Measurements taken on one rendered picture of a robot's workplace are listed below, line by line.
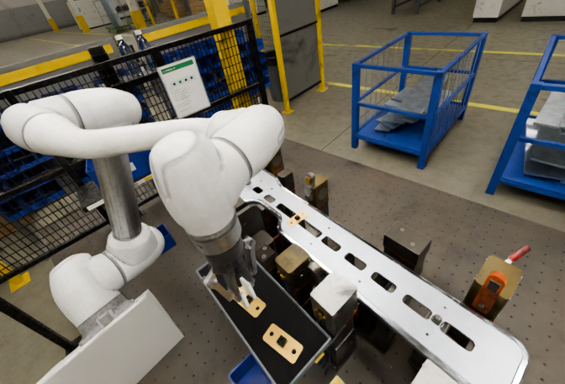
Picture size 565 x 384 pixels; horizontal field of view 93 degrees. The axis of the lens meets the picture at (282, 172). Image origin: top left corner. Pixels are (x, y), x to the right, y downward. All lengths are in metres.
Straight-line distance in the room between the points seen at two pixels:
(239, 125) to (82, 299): 0.89
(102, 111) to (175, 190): 0.55
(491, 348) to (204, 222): 0.74
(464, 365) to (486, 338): 0.09
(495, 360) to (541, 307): 0.54
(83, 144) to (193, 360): 0.87
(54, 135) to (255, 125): 0.44
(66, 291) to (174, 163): 0.89
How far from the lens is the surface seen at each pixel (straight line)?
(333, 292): 0.76
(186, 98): 1.75
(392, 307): 0.88
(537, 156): 2.84
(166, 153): 0.38
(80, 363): 1.10
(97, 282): 1.21
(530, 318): 1.36
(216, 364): 1.21
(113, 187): 1.04
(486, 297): 0.93
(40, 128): 0.78
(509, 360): 0.91
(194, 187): 0.38
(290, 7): 4.09
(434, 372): 0.78
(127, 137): 0.64
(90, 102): 0.90
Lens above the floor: 1.78
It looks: 37 degrees down
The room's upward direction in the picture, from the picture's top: 11 degrees counter-clockwise
